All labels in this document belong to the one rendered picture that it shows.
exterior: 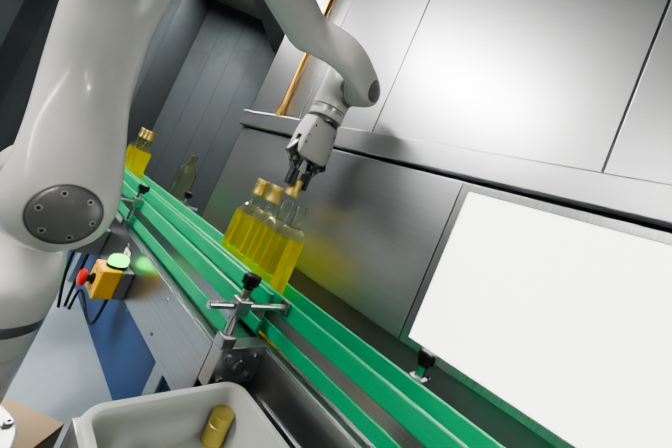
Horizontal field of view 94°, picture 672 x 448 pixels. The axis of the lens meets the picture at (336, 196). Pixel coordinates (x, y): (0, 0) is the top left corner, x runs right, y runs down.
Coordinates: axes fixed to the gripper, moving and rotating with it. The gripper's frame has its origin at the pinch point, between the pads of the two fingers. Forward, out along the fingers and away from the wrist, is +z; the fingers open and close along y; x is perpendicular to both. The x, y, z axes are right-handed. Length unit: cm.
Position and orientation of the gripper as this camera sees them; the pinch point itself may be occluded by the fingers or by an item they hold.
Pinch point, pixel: (297, 179)
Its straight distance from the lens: 76.1
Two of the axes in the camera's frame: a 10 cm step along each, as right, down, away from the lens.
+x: 7.0, 2.7, -6.6
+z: -4.0, 9.1, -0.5
